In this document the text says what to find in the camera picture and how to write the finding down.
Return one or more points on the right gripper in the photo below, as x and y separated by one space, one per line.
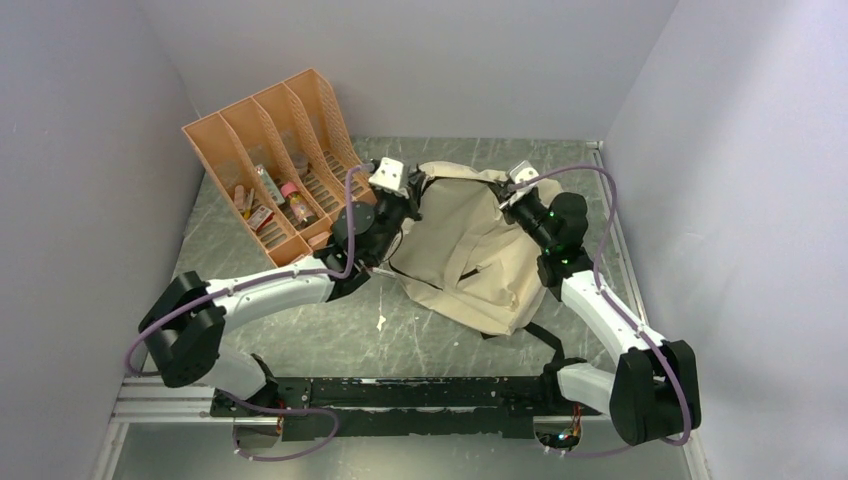
509 211

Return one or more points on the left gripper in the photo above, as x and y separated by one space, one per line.
415 177

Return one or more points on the beige canvas backpack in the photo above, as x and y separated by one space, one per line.
462 259

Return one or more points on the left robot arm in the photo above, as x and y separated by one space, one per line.
183 331

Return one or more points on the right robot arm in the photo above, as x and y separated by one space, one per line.
653 392

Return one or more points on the green white card pack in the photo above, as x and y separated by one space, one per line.
269 184

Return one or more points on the white red-capped marker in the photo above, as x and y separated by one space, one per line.
377 271

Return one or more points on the pink-capped glitter bottle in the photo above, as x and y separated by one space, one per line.
298 204

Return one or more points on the clear jar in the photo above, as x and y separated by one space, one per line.
300 163

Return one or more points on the orange plastic file organizer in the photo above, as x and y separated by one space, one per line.
298 115

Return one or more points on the red small box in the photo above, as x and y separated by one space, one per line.
259 217

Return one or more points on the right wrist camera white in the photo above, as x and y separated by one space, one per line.
522 174

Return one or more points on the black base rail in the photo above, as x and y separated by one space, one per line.
514 407

